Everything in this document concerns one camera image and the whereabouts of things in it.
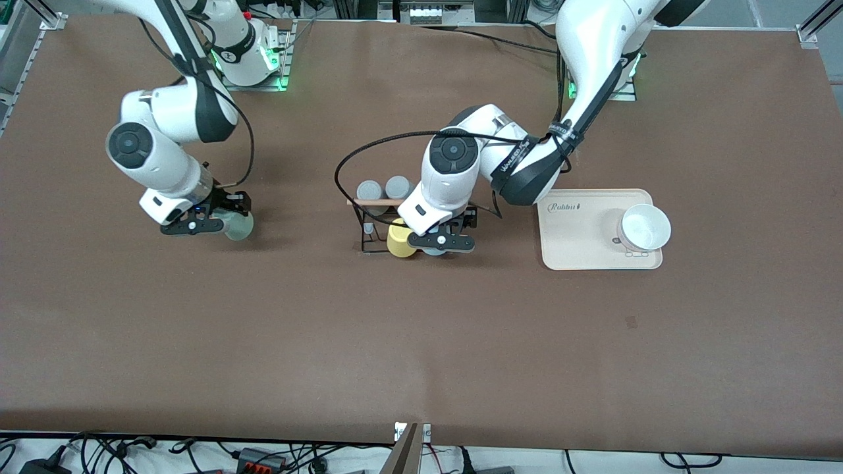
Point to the light blue cup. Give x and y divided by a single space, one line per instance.
435 253

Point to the beige plastic tray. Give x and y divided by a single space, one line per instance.
579 257

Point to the black power adapter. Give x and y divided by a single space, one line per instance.
46 466

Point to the pale green cup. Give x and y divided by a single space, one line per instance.
240 227

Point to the grey power strip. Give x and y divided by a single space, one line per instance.
425 14

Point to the grey orange connector box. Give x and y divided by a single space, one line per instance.
260 459

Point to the white bowl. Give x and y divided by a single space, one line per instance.
645 227

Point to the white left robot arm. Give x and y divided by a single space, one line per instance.
593 46

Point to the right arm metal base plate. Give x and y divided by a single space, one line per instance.
285 66

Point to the camera mount post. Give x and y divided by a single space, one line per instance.
408 451

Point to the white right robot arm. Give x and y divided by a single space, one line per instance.
164 118

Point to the aluminium corner bracket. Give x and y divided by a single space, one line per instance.
813 29

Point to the grey cup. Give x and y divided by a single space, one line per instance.
397 186
369 191

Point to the black plug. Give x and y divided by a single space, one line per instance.
487 470

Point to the yellow cup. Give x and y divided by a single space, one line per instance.
397 243

